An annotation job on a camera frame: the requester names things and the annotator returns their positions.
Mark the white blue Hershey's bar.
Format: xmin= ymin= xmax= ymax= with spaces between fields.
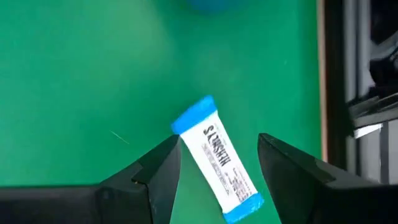
xmin=170 ymin=95 xmax=265 ymax=224

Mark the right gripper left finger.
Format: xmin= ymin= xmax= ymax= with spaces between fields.
xmin=98 ymin=134 xmax=182 ymax=224

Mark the black aluminium table frame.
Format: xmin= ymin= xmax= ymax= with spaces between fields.
xmin=323 ymin=0 xmax=348 ymax=169

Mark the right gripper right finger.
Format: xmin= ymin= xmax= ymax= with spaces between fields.
xmin=257 ymin=133 xmax=374 ymax=224

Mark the green table mat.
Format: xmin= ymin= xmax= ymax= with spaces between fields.
xmin=0 ymin=0 xmax=323 ymax=224

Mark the black office chair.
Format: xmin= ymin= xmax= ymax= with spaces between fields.
xmin=346 ymin=0 xmax=398 ymax=131

